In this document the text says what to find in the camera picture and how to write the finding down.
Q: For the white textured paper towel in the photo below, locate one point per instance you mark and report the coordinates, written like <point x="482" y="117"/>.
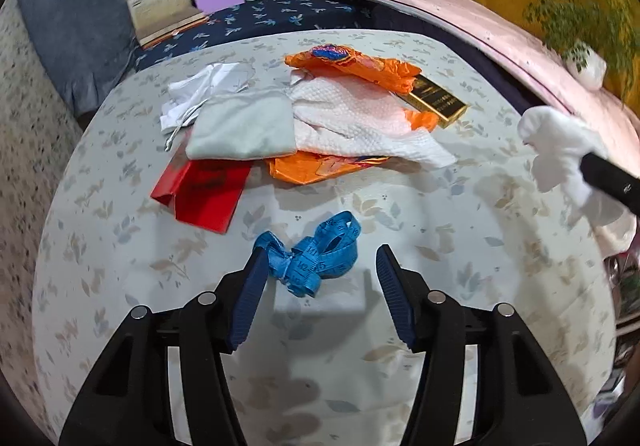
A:
<point x="350" y="115"/>

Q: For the gold box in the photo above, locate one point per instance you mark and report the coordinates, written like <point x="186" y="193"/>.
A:
<point x="440" y="100"/>

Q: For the cream book box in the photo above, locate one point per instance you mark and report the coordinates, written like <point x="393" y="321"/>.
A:
<point x="160" y="0"/>

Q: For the orange plastic wrapper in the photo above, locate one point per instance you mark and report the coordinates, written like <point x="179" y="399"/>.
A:
<point x="360" y="65"/>
<point x="310" y="168"/>

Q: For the navy floral cloth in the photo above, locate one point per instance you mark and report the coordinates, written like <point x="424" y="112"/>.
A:
<point x="260" y="15"/>

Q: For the grey cloth pouch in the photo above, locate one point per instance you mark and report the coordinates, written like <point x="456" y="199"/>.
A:
<point x="240" y="125"/>

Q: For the pink printed cloth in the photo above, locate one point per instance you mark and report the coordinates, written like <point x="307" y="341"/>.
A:
<point x="475" y="20"/>

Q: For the green plant in white pot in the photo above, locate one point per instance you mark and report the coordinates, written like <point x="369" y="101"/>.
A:
<point x="585" y="63"/>

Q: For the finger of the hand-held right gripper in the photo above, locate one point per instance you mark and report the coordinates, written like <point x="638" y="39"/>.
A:
<point x="615" y="181"/>

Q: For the white tissue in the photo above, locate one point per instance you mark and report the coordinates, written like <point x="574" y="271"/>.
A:
<point x="555" y="140"/>

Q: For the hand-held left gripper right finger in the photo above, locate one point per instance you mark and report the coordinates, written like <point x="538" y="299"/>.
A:
<point x="395" y="296"/>

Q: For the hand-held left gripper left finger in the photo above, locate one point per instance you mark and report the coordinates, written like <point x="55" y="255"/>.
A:
<point x="247" y="296"/>

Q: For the red paper envelope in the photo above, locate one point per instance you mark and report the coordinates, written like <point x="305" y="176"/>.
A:
<point x="210" y="196"/>

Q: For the grey-blue backdrop cloth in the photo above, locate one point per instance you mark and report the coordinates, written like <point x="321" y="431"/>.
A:
<point x="90" y="0"/>

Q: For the dark purple cloth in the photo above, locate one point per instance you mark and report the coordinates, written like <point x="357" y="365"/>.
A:
<point x="450" y="35"/>

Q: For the blue tape measure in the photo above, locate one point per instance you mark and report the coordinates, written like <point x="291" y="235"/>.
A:
<point x="325" y="246"/>

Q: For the pale leaf-print tablecloth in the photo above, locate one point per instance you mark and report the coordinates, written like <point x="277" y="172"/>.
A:
<point x="450" y="226"/>

